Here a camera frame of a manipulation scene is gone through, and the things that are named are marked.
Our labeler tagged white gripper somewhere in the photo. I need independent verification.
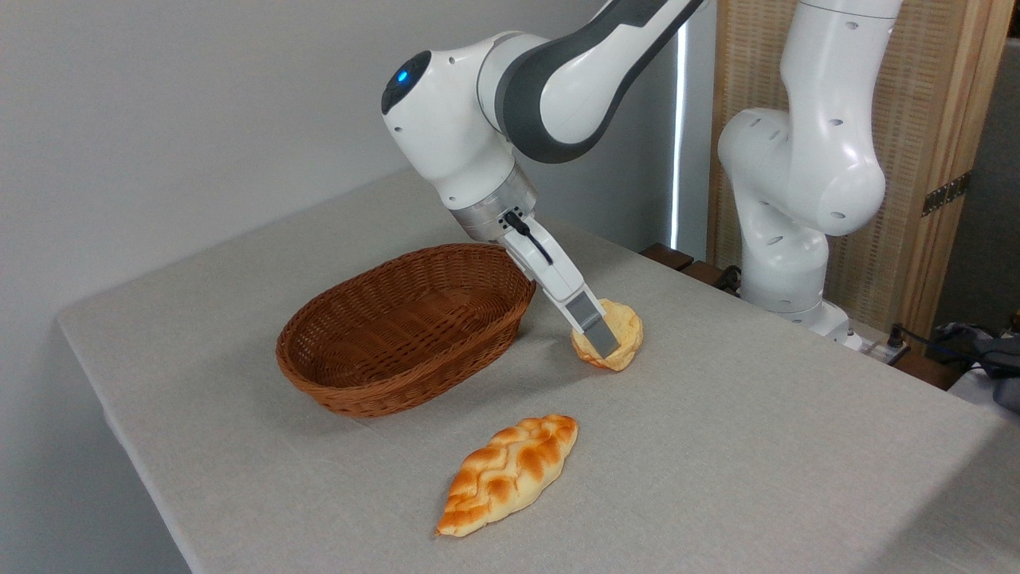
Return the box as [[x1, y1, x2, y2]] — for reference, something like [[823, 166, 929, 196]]
[[500, 216, 623, 360]]

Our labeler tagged round golden bread bun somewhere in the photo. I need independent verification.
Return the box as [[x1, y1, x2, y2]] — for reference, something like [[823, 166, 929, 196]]
[[571, 298, 644, 372]]

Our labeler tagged long braided bread loaf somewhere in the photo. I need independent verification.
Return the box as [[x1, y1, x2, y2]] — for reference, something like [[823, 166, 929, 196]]
[[436, 414, 579, 537]]

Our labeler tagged brown wicker oval basket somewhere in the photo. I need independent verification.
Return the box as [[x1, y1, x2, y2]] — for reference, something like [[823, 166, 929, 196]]
[[276, 243, 537, 419]]

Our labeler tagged dark brown wooden base board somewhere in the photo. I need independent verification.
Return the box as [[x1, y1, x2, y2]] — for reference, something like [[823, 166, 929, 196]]
[[641, 242, 969, 391]]

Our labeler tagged white vertical light strip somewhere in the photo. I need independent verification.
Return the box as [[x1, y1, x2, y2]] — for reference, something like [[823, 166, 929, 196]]
[[669, 20, 690, 250]]

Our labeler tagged beige linen tablecloth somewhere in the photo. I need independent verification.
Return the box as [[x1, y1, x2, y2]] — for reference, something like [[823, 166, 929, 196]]
[[57, 167, 1020, 574]]

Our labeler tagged metal screen hinge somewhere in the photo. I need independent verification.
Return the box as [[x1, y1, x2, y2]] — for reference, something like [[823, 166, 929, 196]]
[[922, 171, 972, 218]]

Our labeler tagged dark grey bag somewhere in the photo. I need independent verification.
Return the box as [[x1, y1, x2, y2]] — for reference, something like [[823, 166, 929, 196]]
[[928, 319, 1020, 413]]

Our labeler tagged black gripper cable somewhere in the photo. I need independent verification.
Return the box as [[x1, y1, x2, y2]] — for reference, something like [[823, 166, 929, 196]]
[[503, 210, 555, 266]]

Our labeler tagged black power plug with cable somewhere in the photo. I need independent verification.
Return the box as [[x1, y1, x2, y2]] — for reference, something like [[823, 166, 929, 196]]
[[886, 322, 957, 361]]

